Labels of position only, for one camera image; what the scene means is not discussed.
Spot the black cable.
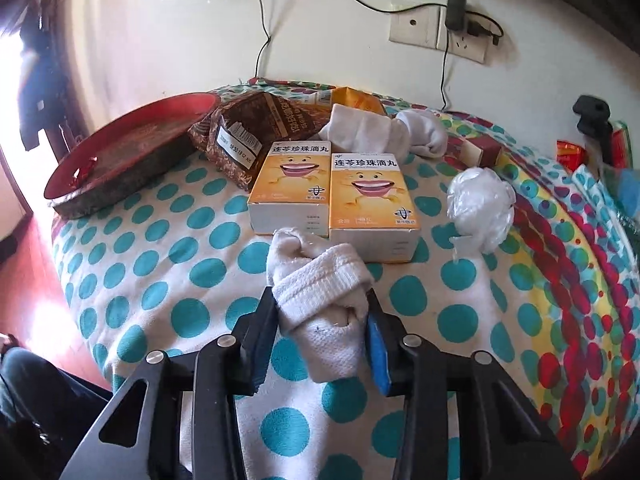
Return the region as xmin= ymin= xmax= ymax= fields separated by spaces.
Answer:
xmin=316 ymin=0 xmax=505 ymax=112
xmin=252 ymin=0 xmax=284 ymax=79

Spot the black hanging jacket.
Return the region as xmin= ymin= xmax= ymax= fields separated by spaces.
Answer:
xmin=18 ymin=3 xmax=70 ymax=162

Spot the white wall socket plate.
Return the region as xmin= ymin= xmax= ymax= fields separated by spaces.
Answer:
xmin=388 ymin=6 xmax=489 ymax=65

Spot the small red white box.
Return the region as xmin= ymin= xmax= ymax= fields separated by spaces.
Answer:
xmin=458 ymin=134 xmax=502 ymax=168

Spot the yellow medicine box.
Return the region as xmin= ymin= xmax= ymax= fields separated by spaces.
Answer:
xmin=329 ymin=153 xmax=421 ymax=263
xmin=247 ymin=141 xmax=332 ymax=237

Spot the round red tray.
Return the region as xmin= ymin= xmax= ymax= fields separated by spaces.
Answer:
xmin=43 ymin=92 xmax=220 ymax=219

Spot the white knotted sock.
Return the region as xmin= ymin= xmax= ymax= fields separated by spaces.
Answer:
xmin=266 ymin=228 xmax=373 ymax=384

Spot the white plastic bag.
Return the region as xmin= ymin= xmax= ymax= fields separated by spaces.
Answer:
xmin=447 ymin=167 xmax=516 ymax=259

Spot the white sock pair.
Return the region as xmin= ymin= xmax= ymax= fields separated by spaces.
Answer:
xmin=319 ymin=104 xmax=448 ymax=162

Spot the orange snack packet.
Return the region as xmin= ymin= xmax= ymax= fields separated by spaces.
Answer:
xmin=330 ymin=87 xmax=386 ymax=116

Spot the black power adapter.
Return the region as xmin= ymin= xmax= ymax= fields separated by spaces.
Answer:
xmin=445 ymin=0 xmax=466 ymax=32

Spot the blue jeans leg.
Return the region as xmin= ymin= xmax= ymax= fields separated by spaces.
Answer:
xmin=1 ymin=347 xmax=112 ymax=460

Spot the black cable left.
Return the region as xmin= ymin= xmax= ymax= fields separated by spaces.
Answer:
xmin=252 ymin=0 xmax=284 ymax=79

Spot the black cable right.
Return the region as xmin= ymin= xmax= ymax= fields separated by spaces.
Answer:
xmin=316 ymin=0 xmax=505 ymax=112

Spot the red candy wrapper in tray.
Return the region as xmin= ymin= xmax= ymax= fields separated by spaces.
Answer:
xmin=70 ymin=156 xmax=99 ymax=190

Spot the brown patterned snack bag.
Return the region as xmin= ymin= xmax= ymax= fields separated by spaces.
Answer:
xmin=189 ymin=91 xmax=330 ymax=192

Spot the red snack packet right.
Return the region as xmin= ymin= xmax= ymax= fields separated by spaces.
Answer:
xmin=555 ymin=140 xmax=588 ymax=172

